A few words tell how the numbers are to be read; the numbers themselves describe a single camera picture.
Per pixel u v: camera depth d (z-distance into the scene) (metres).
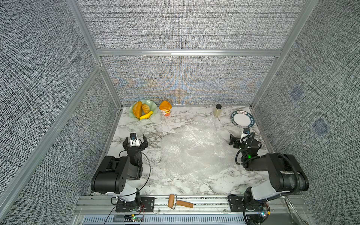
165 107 1.06
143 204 0.73
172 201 0.73
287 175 0.45
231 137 0.90
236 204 0.73
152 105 1.13
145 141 0.83
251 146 0.69
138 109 1.06
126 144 0.79
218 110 1.07
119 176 0.45
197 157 0.90
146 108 1.10
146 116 1.06
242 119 1.10
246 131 0.79
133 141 0.73
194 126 1.01
